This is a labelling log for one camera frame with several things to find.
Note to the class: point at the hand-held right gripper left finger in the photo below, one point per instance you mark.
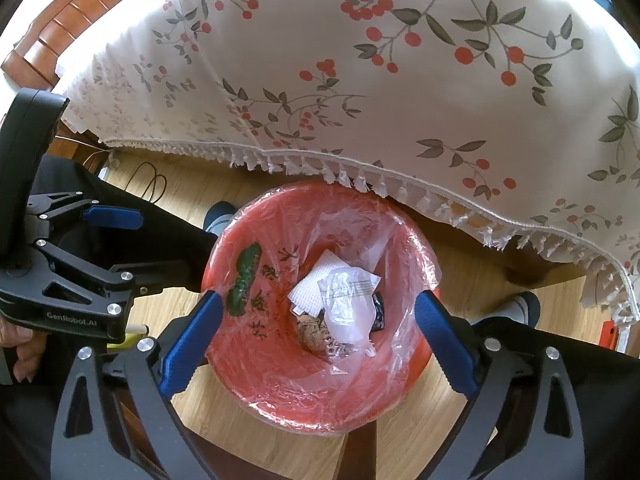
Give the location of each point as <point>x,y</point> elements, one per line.
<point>192,345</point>

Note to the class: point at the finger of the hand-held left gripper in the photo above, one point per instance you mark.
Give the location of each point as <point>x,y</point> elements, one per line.
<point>120,277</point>
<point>112,217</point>

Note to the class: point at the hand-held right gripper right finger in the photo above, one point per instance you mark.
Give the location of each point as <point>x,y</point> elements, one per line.
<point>445,340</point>

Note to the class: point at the red plastic bin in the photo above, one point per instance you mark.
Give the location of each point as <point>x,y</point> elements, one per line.
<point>280,375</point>

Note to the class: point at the clear plastic bag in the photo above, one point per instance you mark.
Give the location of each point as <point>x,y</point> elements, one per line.
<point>350,320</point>

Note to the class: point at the clear plastic bin liner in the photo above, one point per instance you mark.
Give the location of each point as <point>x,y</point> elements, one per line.
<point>390,240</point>

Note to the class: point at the white paper sheet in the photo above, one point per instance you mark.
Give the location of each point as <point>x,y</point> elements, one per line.
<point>307,290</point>

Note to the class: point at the person's left hand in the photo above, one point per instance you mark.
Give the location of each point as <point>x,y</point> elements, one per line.
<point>22,355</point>

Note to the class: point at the yellow green object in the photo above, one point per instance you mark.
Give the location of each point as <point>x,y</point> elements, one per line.
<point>130,336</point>

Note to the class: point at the black small packet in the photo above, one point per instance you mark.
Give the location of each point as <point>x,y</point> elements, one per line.
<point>378,310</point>

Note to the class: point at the person's right shoe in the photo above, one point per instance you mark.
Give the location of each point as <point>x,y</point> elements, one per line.
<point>520,307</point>

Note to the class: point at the person's shoe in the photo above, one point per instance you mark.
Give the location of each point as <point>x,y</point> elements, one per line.
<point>220,217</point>
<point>520,307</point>

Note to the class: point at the small printed wrapper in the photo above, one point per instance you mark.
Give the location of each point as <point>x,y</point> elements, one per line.
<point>339,349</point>

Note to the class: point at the person's left shoe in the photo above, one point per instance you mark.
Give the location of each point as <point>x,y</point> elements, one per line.
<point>220,217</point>

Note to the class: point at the brown crumpled paper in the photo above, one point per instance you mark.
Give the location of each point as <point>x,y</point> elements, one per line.
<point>312,332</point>

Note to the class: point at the dark wooden board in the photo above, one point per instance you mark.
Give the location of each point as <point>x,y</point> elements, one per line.
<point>362,452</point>

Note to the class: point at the orange small object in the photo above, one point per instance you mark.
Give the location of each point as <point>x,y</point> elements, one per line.
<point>608,334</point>

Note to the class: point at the floral cherry print tablecloth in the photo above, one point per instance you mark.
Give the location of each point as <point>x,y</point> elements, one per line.
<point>350,110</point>

